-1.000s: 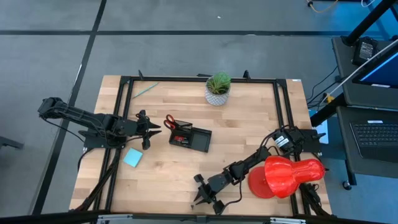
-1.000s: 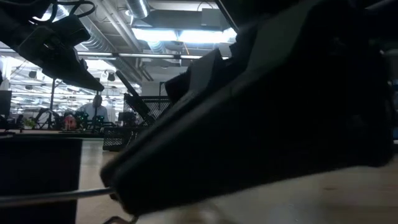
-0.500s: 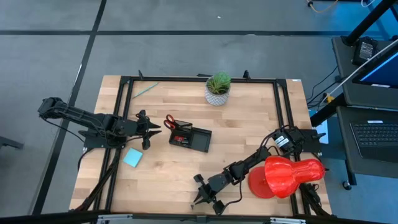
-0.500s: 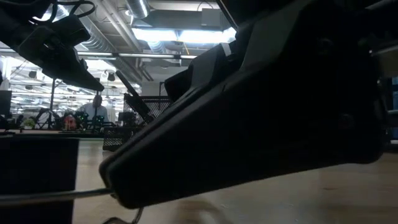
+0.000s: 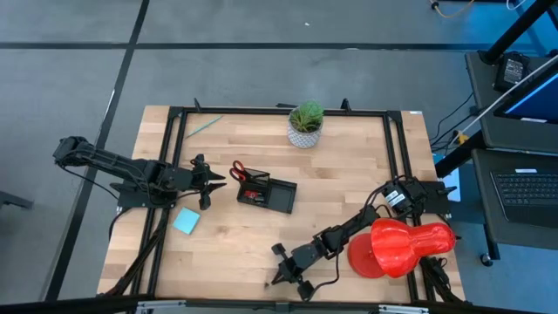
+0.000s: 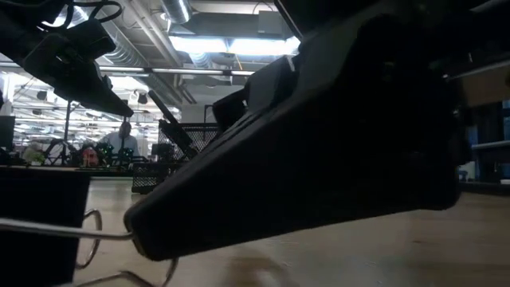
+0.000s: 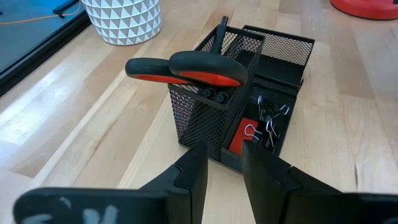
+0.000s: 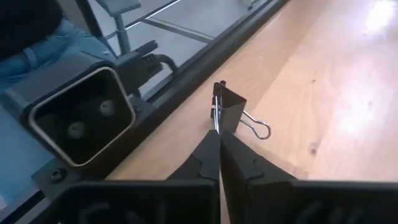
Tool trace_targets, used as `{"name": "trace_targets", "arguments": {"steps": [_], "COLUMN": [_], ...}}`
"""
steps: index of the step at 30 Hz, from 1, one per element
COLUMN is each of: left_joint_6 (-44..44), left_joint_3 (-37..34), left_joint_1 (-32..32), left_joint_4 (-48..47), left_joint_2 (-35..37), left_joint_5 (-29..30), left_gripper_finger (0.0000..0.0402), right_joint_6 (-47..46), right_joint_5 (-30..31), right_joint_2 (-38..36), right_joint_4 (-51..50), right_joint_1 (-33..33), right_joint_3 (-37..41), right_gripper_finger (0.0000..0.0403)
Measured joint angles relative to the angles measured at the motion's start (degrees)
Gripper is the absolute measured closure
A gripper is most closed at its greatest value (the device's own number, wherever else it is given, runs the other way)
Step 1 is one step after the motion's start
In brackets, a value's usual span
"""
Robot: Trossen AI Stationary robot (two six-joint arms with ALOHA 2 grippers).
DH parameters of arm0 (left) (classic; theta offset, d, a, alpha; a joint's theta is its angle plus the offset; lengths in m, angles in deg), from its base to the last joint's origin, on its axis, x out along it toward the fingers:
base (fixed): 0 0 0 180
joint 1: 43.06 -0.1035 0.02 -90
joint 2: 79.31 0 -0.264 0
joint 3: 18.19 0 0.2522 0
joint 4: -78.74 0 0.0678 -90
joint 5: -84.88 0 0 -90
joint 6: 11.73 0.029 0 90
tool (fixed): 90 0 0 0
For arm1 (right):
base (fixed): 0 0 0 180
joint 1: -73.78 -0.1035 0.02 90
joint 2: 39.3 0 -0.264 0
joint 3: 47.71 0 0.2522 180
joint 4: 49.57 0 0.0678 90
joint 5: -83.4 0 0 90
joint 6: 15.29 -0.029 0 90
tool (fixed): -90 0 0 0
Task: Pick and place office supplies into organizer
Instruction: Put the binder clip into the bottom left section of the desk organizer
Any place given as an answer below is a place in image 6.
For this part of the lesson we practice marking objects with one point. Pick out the grey ceiling box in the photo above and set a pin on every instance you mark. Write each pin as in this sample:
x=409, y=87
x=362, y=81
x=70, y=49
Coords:
x=269, y=22

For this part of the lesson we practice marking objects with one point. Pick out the long linear ceiling light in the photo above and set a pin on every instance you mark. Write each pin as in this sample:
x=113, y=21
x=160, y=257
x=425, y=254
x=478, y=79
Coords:
x=187, y=71

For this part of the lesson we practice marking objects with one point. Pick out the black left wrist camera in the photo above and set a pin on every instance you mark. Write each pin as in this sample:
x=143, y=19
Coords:
x=91, y=38

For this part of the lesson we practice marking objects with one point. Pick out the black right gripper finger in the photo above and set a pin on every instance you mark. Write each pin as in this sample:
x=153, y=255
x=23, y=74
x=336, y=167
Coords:
x=299, y=179
x=267, y=83

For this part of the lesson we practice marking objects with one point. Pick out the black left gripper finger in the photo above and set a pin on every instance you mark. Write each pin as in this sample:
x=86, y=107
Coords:
x=79, y=83

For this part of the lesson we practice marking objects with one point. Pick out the black background monitor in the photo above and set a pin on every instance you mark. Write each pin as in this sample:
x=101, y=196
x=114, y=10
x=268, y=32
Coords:
x=7, y=131

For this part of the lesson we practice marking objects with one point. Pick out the black aluminium table frame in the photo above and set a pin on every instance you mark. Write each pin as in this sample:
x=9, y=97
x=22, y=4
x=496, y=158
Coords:
x=486, y=188

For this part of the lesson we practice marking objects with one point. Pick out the person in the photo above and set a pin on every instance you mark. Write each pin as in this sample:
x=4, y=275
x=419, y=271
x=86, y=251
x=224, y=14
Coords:
x=121, y=143

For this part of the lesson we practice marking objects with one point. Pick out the black round ceiling spotlight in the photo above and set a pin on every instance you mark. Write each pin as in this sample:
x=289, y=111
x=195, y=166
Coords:
x=142, y=98

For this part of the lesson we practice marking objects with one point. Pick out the black mesh desk organizer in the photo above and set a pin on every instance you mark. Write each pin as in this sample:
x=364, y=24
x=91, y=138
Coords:
x=149, y=179

